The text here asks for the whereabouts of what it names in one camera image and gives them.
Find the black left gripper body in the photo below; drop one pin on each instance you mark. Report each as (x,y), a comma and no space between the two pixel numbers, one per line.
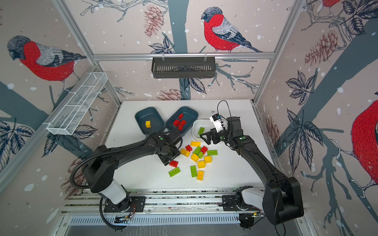
(173,153)

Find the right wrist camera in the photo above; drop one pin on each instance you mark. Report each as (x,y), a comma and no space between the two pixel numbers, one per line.
(216,119)

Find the yellow long lego top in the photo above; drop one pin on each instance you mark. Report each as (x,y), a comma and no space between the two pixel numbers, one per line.
(195,144)

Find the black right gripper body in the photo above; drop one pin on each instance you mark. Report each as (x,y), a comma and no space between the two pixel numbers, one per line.
(221,136)

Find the left dark teal bin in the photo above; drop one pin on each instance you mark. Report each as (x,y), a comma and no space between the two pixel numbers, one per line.
(149,120)

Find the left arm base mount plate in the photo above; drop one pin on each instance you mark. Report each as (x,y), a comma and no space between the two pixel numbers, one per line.
(129,204)

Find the white mesh wire shelf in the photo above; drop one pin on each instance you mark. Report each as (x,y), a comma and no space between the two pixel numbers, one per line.
(79,102)

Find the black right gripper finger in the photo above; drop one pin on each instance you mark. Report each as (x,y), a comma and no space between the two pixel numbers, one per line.
(211,142)
(204,136)

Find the dark teal bin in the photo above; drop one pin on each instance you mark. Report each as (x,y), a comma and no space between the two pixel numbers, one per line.
(190,115)
(149,120)

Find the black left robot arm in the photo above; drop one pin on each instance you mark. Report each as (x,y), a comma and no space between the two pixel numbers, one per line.
(97,172)

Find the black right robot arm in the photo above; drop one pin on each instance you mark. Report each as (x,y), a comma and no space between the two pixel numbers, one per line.
(281,200)

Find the yellow square lego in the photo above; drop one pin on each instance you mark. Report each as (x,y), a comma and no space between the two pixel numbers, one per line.
(195,157)
(208,159)
(201,164)

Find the black hanging wire basket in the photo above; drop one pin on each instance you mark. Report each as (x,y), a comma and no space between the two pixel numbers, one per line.
(183,67)

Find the green long lego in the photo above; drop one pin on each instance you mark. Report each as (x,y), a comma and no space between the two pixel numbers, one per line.
(174,172)
(201,130)
(212,152)
(193,171)

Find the yellow arched lego brick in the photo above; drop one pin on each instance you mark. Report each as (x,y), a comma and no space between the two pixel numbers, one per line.
(185,152)

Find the green lego brick centre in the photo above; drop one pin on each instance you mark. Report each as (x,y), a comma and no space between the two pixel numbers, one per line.
(197,150)

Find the middle dark teal bin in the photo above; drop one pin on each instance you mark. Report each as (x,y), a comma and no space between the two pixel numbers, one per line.
(190,115)

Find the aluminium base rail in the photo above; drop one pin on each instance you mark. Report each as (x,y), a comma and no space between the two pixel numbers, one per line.
(173,201)

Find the yellow long lego bottom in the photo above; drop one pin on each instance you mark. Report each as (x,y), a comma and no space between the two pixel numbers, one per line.
(200,175)

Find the small green lego centre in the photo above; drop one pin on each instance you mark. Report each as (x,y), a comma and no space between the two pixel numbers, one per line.
(200,154)

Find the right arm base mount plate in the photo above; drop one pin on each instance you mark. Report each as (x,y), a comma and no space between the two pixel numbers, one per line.
(234,203)

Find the yellow long lego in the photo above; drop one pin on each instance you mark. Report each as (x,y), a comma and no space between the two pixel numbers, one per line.
(200,175)
(195,144)

